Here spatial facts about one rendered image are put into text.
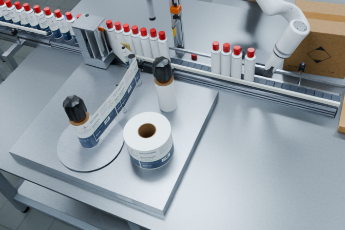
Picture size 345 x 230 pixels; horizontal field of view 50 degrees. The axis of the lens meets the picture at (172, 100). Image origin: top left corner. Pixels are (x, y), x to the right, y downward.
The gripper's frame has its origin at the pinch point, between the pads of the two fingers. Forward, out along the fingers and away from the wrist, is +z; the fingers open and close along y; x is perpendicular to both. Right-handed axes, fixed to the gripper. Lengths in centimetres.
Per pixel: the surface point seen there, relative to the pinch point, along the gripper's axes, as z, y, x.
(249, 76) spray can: 6.3, 1.8, -5.9
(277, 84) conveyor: 6.7, -2.5, 8.5
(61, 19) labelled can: 34, 1, -112
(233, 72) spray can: 8.2, 2.2, -13.3
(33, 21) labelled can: 48, 1, -132
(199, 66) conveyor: 20.9, -2.2, -29.8
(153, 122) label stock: 8, 49, -35
